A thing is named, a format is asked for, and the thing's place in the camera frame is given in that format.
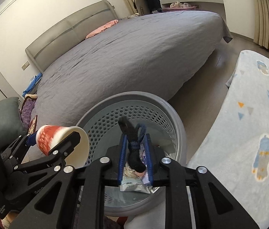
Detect light blue patterned rug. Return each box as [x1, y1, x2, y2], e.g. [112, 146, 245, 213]
[187, 50, 269, 228]

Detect red white paper cup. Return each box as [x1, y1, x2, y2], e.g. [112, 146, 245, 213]
[36, 125, 89, 169]

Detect pink rubber pig toy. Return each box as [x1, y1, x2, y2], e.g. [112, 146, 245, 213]
[134, 169, 146, 177]

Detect grey perforated trash basket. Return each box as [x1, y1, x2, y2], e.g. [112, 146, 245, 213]
[78, 92, 187, 216]

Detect chair with black jacket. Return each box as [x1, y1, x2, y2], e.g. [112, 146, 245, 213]
[133, 0, 163, 16]

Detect black knotted hair tie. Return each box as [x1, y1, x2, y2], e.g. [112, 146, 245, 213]
[117, 116, 147, 173]

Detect paper ball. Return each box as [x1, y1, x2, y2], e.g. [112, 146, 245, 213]
[123, 164, 139, 178]

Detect pink pillow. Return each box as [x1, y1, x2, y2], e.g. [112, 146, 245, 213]
[85, 20, 119, 39]

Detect light blue wet-wipe packet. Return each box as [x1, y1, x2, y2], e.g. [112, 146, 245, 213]
[119, 172, 150, 194]

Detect pink clothes on sill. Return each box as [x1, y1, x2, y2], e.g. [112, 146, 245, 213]
[170, 2, 192, 9]

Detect dark green cushion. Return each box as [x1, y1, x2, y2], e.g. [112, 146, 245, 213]
[0, 97, 27, 152]

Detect blue bag beside bed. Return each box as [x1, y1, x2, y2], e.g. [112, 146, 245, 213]
[22, 73, 42, 97]

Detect bed with grey sheet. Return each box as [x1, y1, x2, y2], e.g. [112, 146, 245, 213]
[31, 10, 232, 127]

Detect purple knitted blanket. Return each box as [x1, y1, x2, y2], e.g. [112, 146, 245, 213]
[20, 97, 35, 130]

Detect person's left hand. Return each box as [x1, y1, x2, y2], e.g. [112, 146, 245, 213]
[1, 211, 19, 229]

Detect wall socket plate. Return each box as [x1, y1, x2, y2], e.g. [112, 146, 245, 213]
[22, 61, 30, 70]

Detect red patterned pouch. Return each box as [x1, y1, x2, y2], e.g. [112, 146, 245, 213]
[28, 115, 38, 134]

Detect grey upholstered headboard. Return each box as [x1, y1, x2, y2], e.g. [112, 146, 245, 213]
[25, 0, 119, 73]

